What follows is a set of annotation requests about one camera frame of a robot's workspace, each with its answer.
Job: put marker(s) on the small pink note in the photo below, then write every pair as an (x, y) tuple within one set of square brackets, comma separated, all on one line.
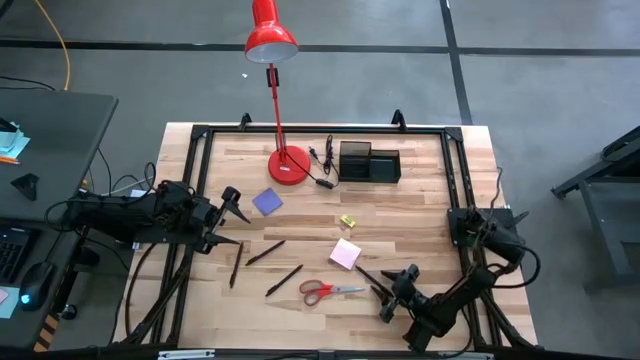
[(3, 296)]

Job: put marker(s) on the yellow eraser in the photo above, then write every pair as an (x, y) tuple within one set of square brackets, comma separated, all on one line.
[(348, 221)]

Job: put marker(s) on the black mesh desk organizer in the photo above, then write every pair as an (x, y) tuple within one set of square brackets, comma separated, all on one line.
[(370, 170)]

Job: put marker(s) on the black keyboard desk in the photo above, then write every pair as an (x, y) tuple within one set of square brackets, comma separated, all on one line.
[(30, 330)]

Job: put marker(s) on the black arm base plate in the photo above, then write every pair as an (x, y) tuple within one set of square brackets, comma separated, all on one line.
[(502, 216), (165, 236)]

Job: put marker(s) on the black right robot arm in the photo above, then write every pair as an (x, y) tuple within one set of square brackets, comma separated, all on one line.
[(460, 295)]

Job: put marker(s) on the light blue paper sheet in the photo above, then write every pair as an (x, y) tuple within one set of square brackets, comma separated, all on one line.
[(10, 307)]

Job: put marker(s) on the black keyboard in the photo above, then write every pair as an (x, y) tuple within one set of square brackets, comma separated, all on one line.
[(12, 250)]

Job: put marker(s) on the red desk lamp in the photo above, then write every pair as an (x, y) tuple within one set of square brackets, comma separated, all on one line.
[(289, 167)]

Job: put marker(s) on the black pen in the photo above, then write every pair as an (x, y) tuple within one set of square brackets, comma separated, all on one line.
[(265, 253), (370, 278), (236, 266), (284, 280)]

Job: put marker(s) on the pink sticky note pad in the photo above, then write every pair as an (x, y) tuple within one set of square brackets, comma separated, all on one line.
[(345, 254)]

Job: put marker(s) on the orange pencil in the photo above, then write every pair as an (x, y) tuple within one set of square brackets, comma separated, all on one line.
[(10, 160)]

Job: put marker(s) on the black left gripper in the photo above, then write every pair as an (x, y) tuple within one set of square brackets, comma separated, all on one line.
[(205, 215)]

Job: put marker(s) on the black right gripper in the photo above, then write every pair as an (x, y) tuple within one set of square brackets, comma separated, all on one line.
[(412, 297)]

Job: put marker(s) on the light blue paper stack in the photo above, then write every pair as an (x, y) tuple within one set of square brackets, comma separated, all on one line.
[(12, 145)]

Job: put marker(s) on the dark grey desk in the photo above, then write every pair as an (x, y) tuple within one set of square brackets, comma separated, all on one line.
[(60, 140)]

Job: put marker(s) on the dark metal cart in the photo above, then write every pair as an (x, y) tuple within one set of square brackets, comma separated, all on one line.
[(605, 220)]

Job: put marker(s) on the black triangular stand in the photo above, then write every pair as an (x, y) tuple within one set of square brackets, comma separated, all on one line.
[(27, 186)]

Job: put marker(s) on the yellow black hazard tape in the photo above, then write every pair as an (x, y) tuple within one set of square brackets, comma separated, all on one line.
[(46, 332)]

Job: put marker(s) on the black computer mouse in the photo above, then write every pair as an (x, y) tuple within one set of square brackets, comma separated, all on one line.
[(36, 285)]

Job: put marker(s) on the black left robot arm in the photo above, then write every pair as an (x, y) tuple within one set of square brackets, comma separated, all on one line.
[(125, 215)]

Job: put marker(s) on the purple sticky note pad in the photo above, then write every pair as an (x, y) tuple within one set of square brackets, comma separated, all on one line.
[(267, 201)]

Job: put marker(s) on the black aluminium table frame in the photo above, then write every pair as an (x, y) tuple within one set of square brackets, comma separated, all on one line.
[(325, 129)]

